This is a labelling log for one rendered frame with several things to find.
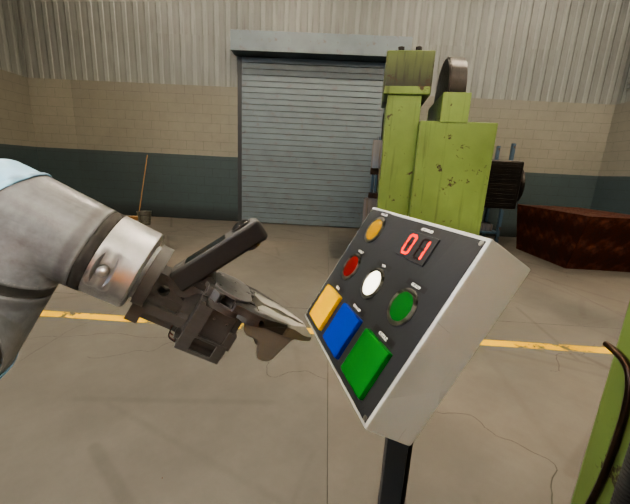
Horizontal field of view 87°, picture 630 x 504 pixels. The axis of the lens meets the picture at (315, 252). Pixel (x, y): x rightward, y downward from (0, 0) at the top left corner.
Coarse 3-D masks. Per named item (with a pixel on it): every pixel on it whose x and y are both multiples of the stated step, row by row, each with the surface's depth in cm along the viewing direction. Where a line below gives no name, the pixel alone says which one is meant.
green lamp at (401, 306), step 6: (402, 294) 47; (408, 294) 46; (396, 300) 48; (402, 300) 47; (408, 300) 46; (396, 306) 47; (402, 306) 46; (408, 306) 45; (390, 312) 48; (396, 312) 46; (402, 312) 45; (408, 312) 44; (396, 318) 46; (402, 318) 45
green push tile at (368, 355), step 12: (360, 336) 50; (372, 336) 48; (360, 348) 49; (372, 348) 46; (384, 348) 44; (348, 360) 50; (360, 360) 47; (372, 360) 45; (384, 360) 43; (348, 372) 48; (360, 372) 46; (372, 372) 44; (360, 384) 45; (372, 384) 44; (360, 396) 44
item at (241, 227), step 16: (240, 224) 38; (256, 224) 37; (224, 240) 36; (240, 240) 37; (256, 240) 37; (192, 256) 38; (208, 256) 36; (224, 256) 37; (176, 272) 36; (192, 272) 36; (208, 272) 36
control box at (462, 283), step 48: (384, 240) 60; (432, 240) 48; (480, 240) 40; (336, 288) 66; (384, 288) 52; (432, 288) 43; (480, 288) 40; (384, 336) 47; (432, 336) 40; (480, 336) 42; (384, 384) 42; (432, 384) 42; (384, 432) 42
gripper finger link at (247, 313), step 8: (232, 304) 37; (240, 304) 36; (248, 304) 38; (240, 312) 36; (248, 312) 36; (256, 312) 37; (240, 320) 36; (248, 320) 36; (256, 320) 37; (264, 320) 37; (272, 320) 38; (272, 328) 39; (280, 328) 39
